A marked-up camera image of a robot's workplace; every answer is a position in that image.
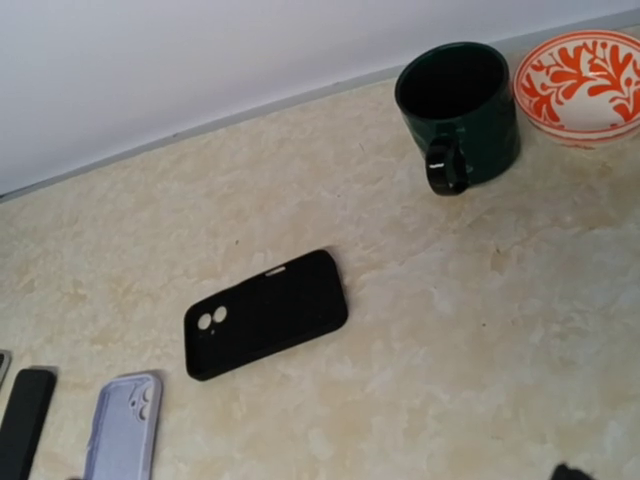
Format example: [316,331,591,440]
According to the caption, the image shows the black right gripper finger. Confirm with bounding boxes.
[550,463,594,480]

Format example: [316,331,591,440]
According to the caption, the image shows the black smartphone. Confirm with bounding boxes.
[1,368,57,480]

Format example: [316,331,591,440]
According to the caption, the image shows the black phone case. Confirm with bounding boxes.
[184,249,349,381]

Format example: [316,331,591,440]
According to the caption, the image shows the red white patterned bowl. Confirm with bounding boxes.
[512,30,639,149]

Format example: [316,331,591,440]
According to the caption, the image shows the dark green mug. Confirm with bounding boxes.
[394,42,521,196]

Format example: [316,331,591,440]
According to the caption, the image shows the green edged smartphone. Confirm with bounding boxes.
[0,350,12,386]

